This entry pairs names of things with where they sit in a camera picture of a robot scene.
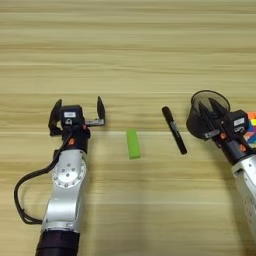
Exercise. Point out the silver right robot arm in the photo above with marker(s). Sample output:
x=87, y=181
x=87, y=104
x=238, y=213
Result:
x=248, y=196

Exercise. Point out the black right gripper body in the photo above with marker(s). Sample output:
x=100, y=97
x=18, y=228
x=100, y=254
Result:
x=233, y=146

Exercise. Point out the green rectangular block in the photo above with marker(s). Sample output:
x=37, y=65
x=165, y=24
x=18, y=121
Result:
x=133, y=144

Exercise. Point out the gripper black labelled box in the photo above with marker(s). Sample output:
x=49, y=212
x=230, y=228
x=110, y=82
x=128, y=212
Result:
x=71, y=116
x=236, y=121

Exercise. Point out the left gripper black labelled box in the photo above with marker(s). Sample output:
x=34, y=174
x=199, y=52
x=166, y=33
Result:
x=71, y=116

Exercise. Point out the black mesh pen cup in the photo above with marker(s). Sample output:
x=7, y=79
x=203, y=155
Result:
x=195, y=125

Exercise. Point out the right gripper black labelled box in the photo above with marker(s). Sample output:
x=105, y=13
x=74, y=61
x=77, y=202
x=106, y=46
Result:
x=236, y=121

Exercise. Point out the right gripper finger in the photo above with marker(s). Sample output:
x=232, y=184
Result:
x=217, y=109
x=208, y=123

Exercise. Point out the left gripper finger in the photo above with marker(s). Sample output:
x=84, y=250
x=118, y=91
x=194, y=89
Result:
x=54, y=121
x=101, y=111

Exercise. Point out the multicoloured puzzle cube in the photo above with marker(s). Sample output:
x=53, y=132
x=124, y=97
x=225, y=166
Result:
x=252, y=130

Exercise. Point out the black marker pen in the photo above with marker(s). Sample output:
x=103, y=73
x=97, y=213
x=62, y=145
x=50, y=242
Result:
x=174, y=130

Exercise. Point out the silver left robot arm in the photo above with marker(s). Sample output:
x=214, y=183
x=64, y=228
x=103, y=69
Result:
x=65, y=196

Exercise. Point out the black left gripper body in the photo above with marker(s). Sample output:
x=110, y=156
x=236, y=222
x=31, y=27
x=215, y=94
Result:
x=78, y=140

